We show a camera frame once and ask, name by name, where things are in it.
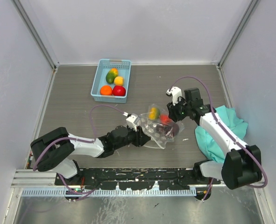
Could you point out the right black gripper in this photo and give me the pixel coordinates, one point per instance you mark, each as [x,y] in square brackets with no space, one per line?
[173,114]

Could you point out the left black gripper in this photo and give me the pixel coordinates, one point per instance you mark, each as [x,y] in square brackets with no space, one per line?
[140,137]

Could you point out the clear zip top bag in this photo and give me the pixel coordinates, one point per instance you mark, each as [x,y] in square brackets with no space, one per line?
[157,141]

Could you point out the red fake apple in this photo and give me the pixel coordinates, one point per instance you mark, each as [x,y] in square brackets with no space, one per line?
[119,91]

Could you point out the orange fake fruit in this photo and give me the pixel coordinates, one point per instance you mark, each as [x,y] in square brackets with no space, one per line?
[106,90]

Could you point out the yellow fake peach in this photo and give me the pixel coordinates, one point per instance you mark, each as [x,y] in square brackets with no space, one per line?
[119,81]

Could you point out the green orange fake mango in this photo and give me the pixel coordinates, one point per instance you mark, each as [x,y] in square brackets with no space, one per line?
[111,75]

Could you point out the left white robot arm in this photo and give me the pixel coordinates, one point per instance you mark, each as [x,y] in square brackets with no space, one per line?
[51,151]

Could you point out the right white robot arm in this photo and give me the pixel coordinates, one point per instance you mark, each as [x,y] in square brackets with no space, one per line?
[242,164]

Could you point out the small red fake fruit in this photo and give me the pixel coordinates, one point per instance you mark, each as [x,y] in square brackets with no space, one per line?
[165,119]

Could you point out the dark purple fake fruit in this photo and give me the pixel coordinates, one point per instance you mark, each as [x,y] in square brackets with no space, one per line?
[167,131]

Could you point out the yellow green fake mango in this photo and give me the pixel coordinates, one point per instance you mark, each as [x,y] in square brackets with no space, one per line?
[154,113]

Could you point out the light blue plastic basket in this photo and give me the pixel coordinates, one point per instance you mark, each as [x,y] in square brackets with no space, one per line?
[123,67]

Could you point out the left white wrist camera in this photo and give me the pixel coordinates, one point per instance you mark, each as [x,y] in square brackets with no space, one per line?
[133,121]

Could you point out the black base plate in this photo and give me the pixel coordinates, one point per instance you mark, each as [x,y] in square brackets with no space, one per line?
[137,178]

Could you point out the grey slotted cable duct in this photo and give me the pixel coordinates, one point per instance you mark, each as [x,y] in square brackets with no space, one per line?
[57,192]

